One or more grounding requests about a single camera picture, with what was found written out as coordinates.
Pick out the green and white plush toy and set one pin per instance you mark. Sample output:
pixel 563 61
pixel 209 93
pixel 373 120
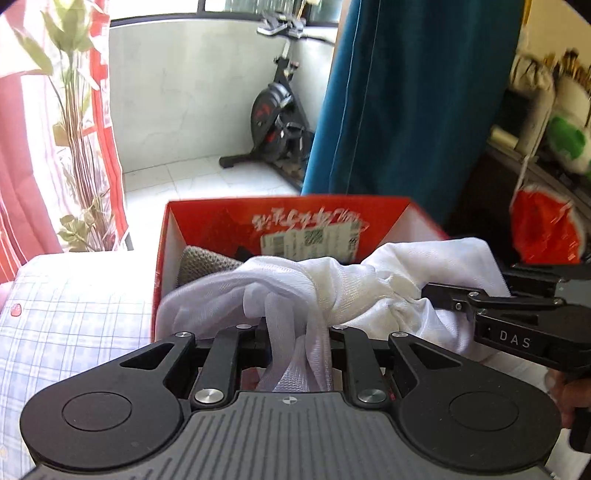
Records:
pixel 565 134

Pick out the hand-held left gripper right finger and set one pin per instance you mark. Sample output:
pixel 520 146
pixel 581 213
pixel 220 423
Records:
pixel 339 346

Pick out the pink printed wall backdrop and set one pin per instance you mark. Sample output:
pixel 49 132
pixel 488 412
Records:
pixel 27 184

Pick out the red plastic bag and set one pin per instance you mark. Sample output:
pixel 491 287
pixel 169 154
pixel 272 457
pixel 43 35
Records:
pixel 545 226

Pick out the yellow sticky note pad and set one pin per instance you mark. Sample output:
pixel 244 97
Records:
pixel 503 138

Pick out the grey knit cloth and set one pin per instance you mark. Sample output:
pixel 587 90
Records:
pixel 203 267

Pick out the red strawberry print cardboard box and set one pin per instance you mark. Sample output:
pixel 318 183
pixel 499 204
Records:
pixel 207 221

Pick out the teal curtain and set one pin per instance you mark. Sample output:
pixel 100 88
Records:
pixel 406 115

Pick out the black framed window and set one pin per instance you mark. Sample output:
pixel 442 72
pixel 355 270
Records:
pixel 240 4

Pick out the black exercise bike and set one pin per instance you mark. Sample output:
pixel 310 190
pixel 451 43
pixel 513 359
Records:
pixel 272 115

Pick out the black desk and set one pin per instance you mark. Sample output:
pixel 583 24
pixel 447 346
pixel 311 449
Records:
pixel 489 184

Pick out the white mesh cloth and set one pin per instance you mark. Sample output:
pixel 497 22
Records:
pixel 369 286

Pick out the person's right hand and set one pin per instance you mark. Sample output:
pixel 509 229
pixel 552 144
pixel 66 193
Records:
pixel 565 397

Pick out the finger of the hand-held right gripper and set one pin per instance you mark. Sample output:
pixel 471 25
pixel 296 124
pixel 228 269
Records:
pixel 443 295

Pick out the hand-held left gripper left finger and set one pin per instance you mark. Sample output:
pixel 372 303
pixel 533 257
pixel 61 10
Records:
pixel 261 346

